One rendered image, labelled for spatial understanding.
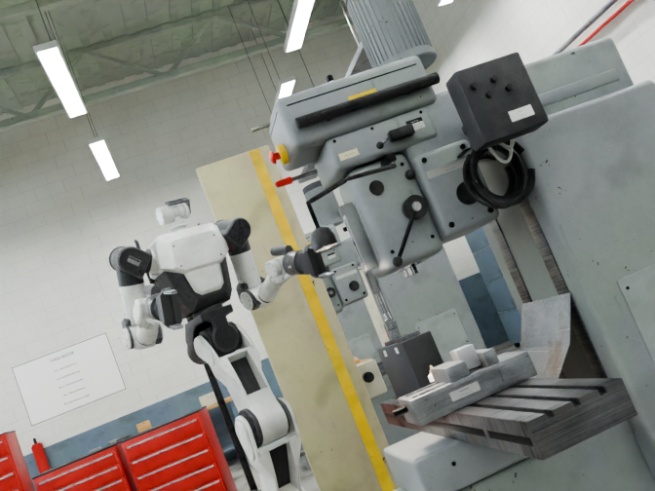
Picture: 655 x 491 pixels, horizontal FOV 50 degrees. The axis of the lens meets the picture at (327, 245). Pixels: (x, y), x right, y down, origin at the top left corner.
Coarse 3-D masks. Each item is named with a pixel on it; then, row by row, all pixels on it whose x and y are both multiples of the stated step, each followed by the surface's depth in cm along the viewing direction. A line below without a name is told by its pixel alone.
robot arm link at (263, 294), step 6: (264, 282) 271; (252, 288) 279; (258, 288) 279; (264, 288) 271; (270, 288) 269; (276, 288) 269; (252, 294) 276; (258, 294) 275; (264, 294) 272; (270, 294) 272; (276, 294) 274; (258, 300) 276; (264, 300) 274; (270, 300) 275; (258, 306) 277; (264, 306) 278
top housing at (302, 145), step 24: (384, 72) 209; (408, 72) 210; (288, 96) 203; (312, 96) 203; (336, 96) 205; (408, 96) 208; (432, 96) 210; (288, 120) 201; (336, 120) 203; (360, 120) 205; (384, 120) 208; (288, 144) 205; (312, 144) 203; (288, 168) 220
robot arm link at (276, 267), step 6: (276, 246) 261; (282, 246) 258; (288, 246) 257; (270, 252) 263; (276, 252) 260; (282, 252) 258; (288, 252) 256; (276, 258) 259; (282, 258) 258; (270, 264) 257; (276, 264) 257; (282, 264) 258; (270, 270) 259; (276, 270) 256; (282, 270) 258; (288, 270) 254; (270, 276) 260; (276, 276) 258
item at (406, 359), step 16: (416, 336) 242; (432, 336) 244; (384, 352) 255; (400, 352) 243; (416, 352) 241; (432, 352) 243; (400, 368) 248; (416, 368) 239; (400, 384) 252; (416, 384) 240
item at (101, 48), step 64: (0, 0) 824; (64, 0) 733; (128, 0) 923; (192, 0) 986; (256, 0) 1051; (320, 0) 1071; (0, 64) 957; (128, 64) 1003; (192, 64) 1016; (0, 128) 955
